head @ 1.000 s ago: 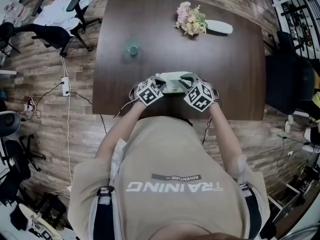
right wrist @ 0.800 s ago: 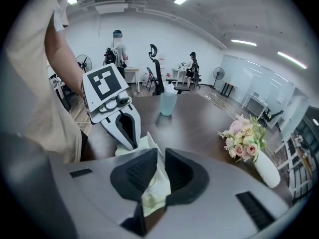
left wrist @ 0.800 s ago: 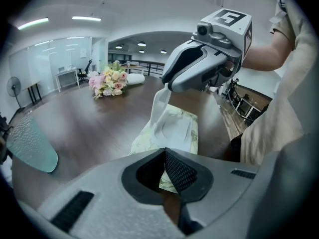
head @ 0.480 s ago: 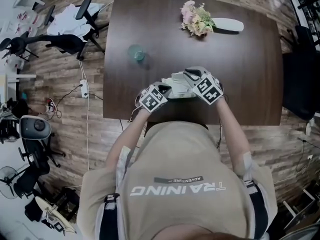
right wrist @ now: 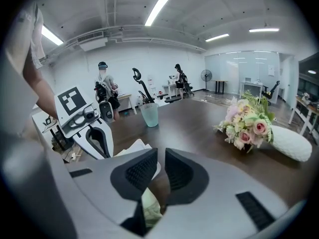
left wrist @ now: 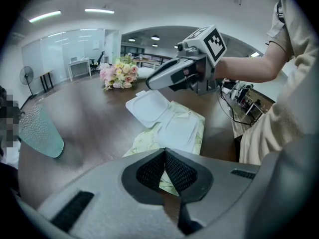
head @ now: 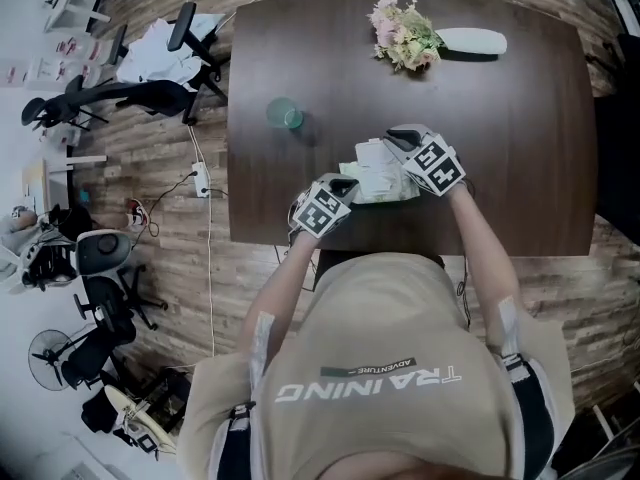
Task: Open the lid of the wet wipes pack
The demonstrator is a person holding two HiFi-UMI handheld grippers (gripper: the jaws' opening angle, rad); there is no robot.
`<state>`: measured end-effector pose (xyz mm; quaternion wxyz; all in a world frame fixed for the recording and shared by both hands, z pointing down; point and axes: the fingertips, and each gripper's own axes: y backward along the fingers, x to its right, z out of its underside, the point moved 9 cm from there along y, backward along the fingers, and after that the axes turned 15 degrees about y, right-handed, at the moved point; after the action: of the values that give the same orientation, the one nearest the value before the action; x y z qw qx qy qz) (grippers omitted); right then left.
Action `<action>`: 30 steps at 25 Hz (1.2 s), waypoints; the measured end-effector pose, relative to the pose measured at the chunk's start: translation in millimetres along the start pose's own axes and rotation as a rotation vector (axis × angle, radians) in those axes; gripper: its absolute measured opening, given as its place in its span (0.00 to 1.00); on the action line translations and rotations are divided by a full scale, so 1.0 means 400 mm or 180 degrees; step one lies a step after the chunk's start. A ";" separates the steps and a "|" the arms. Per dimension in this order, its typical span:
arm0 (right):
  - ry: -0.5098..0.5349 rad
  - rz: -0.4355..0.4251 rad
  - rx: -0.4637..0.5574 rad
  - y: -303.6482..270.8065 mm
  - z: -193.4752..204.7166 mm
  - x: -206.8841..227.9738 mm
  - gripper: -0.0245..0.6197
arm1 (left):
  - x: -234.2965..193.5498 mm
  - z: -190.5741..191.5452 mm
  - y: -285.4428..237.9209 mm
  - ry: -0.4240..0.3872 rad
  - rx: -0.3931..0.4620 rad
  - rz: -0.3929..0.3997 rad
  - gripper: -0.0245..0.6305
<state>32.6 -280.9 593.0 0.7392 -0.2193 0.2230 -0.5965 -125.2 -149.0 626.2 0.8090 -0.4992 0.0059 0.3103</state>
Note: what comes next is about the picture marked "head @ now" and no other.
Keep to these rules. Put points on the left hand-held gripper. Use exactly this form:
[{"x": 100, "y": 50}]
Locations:
[{"x": 320, "y": 210}]

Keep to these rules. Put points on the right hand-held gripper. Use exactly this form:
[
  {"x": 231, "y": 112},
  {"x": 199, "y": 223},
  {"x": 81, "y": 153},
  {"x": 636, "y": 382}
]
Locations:
[{"x": 435, "y": 168}]

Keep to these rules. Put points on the light green cloth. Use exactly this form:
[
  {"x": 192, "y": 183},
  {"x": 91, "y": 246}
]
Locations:
[{"x": 350, "y": 170}]

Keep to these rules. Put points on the person's right forearm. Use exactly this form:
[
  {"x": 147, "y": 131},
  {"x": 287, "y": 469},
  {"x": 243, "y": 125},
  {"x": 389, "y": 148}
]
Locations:
[{"x": 480, "y": 238}]

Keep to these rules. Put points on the person's left forearm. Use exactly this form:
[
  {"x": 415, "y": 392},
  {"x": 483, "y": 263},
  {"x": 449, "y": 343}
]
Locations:
[{"x": 285, "y": 278}]

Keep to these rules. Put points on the green glass cup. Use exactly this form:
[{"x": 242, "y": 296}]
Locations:
[{"x": 284, "y": 113}]

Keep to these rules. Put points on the pastel flower bouquet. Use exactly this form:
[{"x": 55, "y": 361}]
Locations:
[{"x": 405, "y": 33}]

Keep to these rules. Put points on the white vase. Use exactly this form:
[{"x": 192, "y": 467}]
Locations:
[{"x": 472, "y": 42}]

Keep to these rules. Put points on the person's beige t-shirt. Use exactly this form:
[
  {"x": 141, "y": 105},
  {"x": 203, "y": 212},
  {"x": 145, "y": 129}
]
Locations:
[{"x": 390, "y": 318}]

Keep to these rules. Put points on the white power strip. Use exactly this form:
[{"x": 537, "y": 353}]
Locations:
[{"x": 201, "y": 180}]

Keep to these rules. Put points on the white cloth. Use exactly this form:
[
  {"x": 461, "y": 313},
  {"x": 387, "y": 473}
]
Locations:
[{"x": 155, "y": 60}]

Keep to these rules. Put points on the grey office chair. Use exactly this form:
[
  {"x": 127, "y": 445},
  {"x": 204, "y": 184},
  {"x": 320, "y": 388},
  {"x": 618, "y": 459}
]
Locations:
[{"x": 87, "y": 253}]

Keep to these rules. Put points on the black equipment case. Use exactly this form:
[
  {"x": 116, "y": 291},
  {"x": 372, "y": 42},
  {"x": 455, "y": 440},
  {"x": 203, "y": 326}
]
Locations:
[{"x": 170, "y": 393}]

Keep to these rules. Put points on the cream hand-held device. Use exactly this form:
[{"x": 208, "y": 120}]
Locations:
[{"x": 120, "y": 403}]

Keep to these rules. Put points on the stack of white boxes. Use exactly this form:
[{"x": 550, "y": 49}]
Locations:
[{"x": 50, "y": 68}]

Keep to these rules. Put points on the white table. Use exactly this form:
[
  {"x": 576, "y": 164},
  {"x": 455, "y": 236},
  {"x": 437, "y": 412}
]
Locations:
[{"x": 75, "y": 3}]

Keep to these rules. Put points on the black standing fan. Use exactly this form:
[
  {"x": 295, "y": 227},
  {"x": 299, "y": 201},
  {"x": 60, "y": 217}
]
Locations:
[{"x": 50, "y": 360}]

